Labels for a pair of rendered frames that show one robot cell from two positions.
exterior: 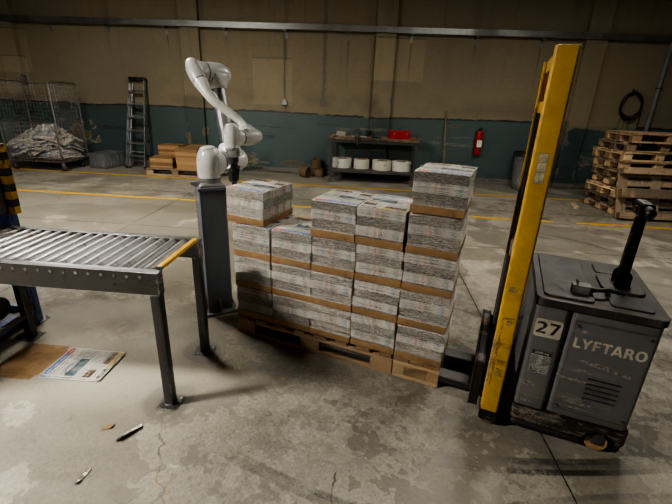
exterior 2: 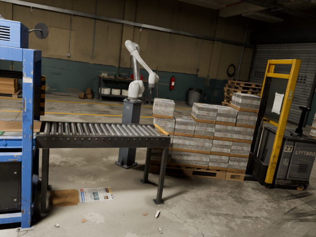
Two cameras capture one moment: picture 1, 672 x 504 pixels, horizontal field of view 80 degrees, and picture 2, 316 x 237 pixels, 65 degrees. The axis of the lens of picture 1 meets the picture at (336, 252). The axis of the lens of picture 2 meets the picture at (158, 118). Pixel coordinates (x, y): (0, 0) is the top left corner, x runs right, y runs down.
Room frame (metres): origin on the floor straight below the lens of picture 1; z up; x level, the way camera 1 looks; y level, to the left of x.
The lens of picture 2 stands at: (-0.54, 2.18, 1.56)
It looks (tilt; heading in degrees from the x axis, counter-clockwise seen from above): 12 degrees down; 334
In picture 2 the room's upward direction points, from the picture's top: 7 degrees clockwise
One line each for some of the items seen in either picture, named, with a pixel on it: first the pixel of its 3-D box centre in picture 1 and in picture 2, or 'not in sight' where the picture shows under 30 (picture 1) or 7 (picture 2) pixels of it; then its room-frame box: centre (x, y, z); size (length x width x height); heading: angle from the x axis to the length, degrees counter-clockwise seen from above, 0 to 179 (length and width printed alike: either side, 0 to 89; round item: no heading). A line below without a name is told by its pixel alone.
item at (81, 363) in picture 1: (85, 363); (97, 193); (2.09, 1.54, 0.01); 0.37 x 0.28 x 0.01; 86
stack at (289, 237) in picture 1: (321, 285); (189, 145); (2.50, 0.09, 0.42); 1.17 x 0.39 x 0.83; 68
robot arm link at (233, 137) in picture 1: (233, 135); (152, 77); (2.76, 0.71, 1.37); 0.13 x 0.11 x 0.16; 141
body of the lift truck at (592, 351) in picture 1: (571, 343); (284, 156); (1.93, -1.33, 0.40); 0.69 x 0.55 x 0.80; 158
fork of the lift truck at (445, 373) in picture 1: (389, 360); (222, 174); (2.19, -0.38, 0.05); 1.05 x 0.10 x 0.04; 68
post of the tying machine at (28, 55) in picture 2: not in sight; (27, 144); (1.69, 2.25, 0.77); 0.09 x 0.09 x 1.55; 86
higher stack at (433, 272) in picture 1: (432, 275); (238, 136); (2.23, -0.59, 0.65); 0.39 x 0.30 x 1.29; 158
